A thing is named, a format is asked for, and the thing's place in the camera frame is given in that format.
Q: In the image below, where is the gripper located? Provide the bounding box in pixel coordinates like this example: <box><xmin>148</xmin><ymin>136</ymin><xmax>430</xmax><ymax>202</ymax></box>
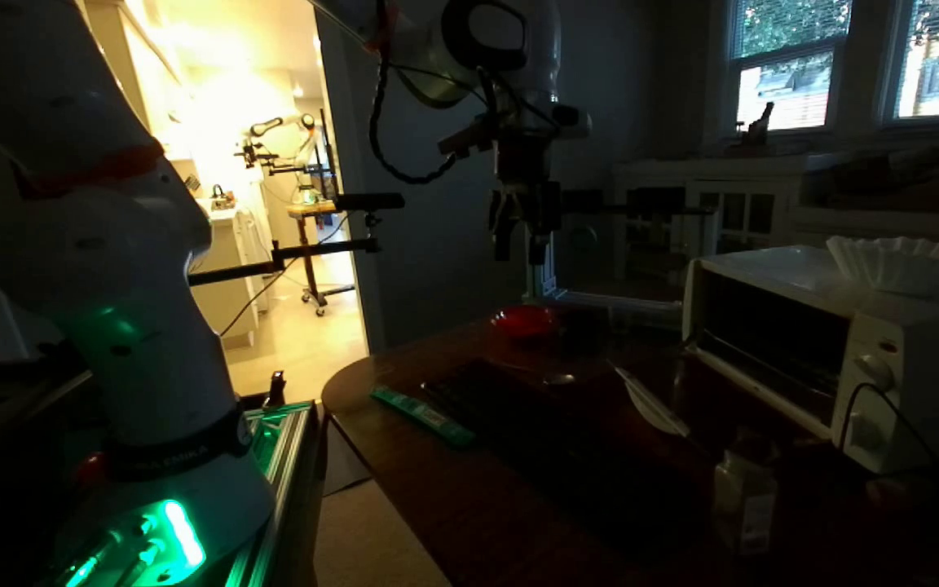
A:
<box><xmin>489</xmin><ymin>132</ymin><xmax>562</xmax><ymax>267</ymax></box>

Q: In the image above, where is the red bowl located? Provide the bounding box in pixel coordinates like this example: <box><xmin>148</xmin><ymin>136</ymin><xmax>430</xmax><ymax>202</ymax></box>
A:
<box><xmin>492</xmin><ymin>305</ymin><xmax>562</xmax><ymax>340</ymax></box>

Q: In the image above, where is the metal spoon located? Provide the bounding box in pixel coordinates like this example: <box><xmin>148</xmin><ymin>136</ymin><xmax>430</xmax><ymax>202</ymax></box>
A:
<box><xmin>510</xmin><ymin>367</ymin><xmax>578</xmax><ymax>387</ymax></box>

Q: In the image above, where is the green flat packet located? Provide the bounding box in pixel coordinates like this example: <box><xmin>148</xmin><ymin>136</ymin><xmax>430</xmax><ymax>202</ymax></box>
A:
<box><xmin>369</xmin><ymin>385</ymin><xmax>478</xmax><ymax>448</ymax></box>

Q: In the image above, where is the white cabinet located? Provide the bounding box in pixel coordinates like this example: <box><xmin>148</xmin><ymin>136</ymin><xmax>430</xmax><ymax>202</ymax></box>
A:
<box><xmin>611</xmin><ymin>152</ymin><xmax>849</xmax><ymax>282</ymax></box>

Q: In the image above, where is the white robot on stand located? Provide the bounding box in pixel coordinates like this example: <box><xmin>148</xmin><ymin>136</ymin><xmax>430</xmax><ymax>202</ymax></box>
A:
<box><xmin>235</xmin><ymin>113</ymin><xmax>358</xmax><ymax>317</ymax></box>

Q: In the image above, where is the dark figurine on windowsill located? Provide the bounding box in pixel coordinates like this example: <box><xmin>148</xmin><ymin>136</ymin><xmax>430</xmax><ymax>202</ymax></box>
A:
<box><xmin>737</xmin><ymin>101</ymin><xmax>777</xmax><ymax>149</ymax></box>

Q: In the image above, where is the toaster oven door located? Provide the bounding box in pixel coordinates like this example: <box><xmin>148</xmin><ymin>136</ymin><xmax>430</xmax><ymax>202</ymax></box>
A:
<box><xmin>691</xmin><ymin>269</ymin><xmax>852</xmax><ymax>428</ymax></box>

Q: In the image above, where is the white kitchen counter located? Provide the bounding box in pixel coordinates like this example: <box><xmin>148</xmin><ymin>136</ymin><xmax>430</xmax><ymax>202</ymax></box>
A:
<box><xmin>189</xmin><ymin>202</ymin><xmax>276</xmax><ymax>350</ymax></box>

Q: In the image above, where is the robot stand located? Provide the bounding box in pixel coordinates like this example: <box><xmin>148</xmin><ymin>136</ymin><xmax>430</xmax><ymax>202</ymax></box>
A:
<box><xmin>0</xmin><ymin>342</ymin><xmax>328</xmax><ymax>587</ymax></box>

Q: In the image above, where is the small clear bottle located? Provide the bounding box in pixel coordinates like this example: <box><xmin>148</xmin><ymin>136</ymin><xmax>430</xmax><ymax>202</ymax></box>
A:
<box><xmin>712</xmin><ymin>447</ymin><xmax>782</xmax><ymax>557</ymax></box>

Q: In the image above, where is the toaster oven knob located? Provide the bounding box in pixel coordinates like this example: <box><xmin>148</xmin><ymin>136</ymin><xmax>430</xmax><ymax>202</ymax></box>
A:
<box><xmin>854</xmin><ymin>353</ymin><xmax>896</xmax><ymax>391</ymax></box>
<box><xmin>847</xmin><ymin>411</ymin><xmax>888</xmax><ymax>451</ymax></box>

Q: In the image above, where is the stack of white coffee filters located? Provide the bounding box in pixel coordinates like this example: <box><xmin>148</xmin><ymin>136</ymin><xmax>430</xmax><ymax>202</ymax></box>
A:
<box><xmin>826</xmin><ymin>235</ymin><xmax>939</xmax><ymax>298</ymax></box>

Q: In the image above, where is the white toaster oven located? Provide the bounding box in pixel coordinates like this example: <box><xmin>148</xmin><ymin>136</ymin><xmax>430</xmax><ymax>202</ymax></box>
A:
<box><xmin>681</xmin><ymin>243</ymin><xmax>939</xmax><ymax>477</ymax></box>

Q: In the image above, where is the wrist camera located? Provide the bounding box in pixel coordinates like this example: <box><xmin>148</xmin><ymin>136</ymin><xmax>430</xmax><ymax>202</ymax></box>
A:
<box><xmin>437</xmin><ymin>114</ymin><xmax>505</xmax><ymax>157</ymax></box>

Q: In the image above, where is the camera on mount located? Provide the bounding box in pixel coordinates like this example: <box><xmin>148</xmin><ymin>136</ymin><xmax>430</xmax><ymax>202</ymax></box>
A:
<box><xmin>187</xmin><ymin>192</ymin><xmax>407</xmax><ymax>288</ymax></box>

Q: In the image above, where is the black cable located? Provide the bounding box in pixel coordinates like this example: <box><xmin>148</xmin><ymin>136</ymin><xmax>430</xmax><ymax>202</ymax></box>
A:
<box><xmin>835</xmin><ymin>382</ymin><xmax>939</xmax><ymax>461</ymax></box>

